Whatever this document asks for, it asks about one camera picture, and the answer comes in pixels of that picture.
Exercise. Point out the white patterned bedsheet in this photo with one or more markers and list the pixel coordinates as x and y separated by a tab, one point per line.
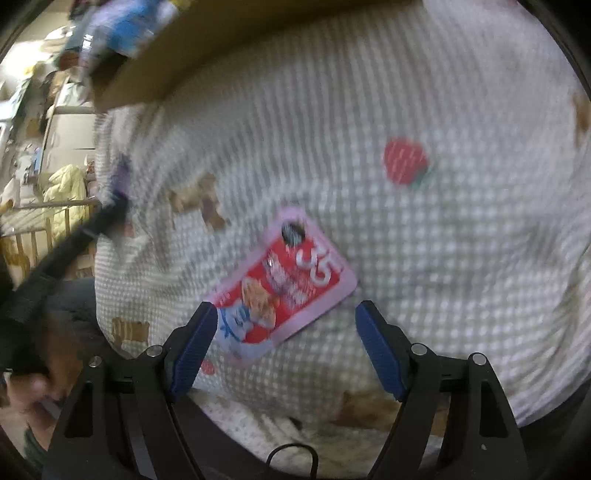
277	424

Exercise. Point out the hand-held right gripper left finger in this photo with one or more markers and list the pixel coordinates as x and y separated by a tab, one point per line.
194	350

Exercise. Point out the blue snack bag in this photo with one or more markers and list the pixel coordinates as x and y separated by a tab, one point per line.
124	27

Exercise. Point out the checkered strawberry blanket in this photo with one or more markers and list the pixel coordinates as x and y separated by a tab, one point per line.
369	184

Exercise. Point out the person's left hand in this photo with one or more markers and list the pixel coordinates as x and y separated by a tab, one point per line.
27	387

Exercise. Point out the dark grey cloth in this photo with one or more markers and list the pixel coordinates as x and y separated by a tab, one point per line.
76	304

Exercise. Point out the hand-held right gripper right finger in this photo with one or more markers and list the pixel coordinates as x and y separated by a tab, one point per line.
381	350

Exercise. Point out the pale yellow cloth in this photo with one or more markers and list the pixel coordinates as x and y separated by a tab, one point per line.
67	189

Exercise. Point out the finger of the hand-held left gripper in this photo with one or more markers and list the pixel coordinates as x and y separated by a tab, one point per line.
87	230

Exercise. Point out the pink and red snack packet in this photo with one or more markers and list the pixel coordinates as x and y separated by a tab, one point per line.
295	281

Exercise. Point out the wooden rail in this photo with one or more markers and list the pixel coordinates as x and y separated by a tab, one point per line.
27	217

